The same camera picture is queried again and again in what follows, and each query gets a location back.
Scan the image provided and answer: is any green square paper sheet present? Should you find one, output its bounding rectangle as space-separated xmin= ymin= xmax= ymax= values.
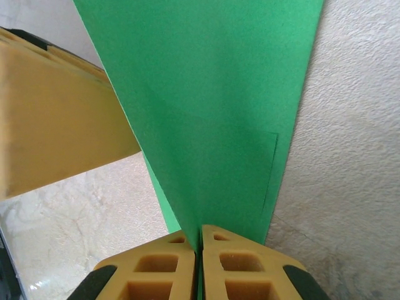
xmin=72 ymin=0 xmax=326 ymax=300

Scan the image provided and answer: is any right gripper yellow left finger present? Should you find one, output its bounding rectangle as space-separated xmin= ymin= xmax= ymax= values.
xmin=71 ymin=230 xmax=199 ymax=300

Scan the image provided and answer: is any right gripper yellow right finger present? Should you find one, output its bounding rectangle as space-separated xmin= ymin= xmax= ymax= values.
xmin=199 ymin=224 xmax=329 ymax=300

